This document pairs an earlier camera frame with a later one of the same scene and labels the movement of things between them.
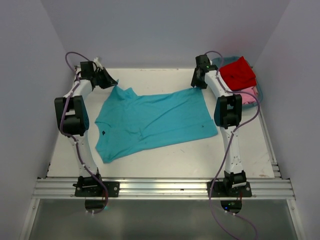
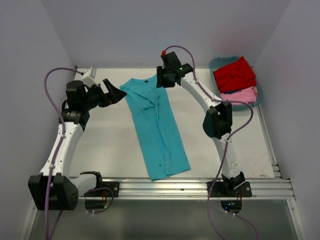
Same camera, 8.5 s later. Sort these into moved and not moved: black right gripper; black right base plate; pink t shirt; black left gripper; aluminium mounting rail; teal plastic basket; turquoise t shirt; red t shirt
Moved: turquoise t shirt; black right gripper; black left gripper
Not moved: black right base plate; red t shirt; pink t shirt; teal plastic basket; aluminium mounting rail
